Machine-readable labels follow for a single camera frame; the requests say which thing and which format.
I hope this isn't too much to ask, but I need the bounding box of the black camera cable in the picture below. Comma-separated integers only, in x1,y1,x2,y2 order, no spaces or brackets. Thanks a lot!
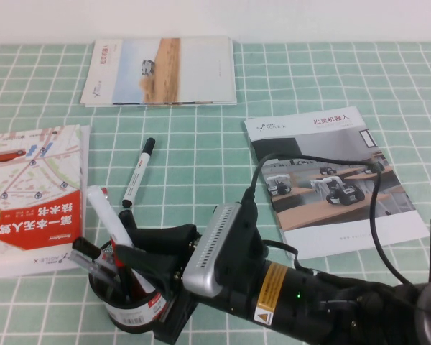
242,153,417,288

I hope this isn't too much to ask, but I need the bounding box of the black mesh pen holder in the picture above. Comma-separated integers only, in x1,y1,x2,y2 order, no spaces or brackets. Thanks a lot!
88,242,172,334

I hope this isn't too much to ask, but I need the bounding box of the clear barrel gel pen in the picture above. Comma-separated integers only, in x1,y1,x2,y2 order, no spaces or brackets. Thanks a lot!
68,250,122,288

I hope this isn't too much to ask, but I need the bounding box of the all white marker pen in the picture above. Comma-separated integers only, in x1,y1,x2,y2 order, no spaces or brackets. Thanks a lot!
86,185,155,298

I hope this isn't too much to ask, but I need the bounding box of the upright black capped marker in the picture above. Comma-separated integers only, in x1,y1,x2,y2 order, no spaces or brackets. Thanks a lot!
117,209,136,231

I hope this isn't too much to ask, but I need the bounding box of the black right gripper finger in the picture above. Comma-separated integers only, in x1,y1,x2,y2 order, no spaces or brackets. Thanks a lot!
130,223,199,254
114,244,183,289

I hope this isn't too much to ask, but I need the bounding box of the green checked tablecloth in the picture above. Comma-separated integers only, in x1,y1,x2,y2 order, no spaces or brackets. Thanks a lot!
0,42,431,345

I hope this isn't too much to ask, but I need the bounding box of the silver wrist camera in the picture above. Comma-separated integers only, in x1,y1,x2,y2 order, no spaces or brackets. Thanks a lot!
182,202,265,298

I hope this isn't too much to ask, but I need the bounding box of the desert landscape brochure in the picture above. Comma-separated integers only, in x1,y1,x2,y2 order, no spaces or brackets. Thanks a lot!
80,35,236,106

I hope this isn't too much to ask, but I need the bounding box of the red pen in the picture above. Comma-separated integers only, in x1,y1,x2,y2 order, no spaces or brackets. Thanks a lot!
110,235,132,299

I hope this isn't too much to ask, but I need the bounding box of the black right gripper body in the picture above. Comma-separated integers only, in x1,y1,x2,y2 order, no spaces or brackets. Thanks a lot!
153,224,203,343

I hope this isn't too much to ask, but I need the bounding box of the leaning black capped marker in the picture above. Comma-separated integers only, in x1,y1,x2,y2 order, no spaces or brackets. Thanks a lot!
71,236,118,276

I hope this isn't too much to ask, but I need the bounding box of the white book under map book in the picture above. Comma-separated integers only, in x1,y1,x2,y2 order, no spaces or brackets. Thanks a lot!
79,125,91,197

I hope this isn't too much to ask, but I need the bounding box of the red white map cover book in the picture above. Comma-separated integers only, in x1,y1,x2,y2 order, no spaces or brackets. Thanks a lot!
0,124,85,280

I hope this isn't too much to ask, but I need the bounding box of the desert car brochure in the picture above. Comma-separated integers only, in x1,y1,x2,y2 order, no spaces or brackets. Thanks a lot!
81,37,238,108

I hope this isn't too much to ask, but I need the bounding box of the classroom robots AgileX brochure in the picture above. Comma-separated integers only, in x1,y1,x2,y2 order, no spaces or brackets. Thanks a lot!
243,106,431,260

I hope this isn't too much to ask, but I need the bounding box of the white marker with black cap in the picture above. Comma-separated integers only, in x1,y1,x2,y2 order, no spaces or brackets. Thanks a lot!
121,137,157,208

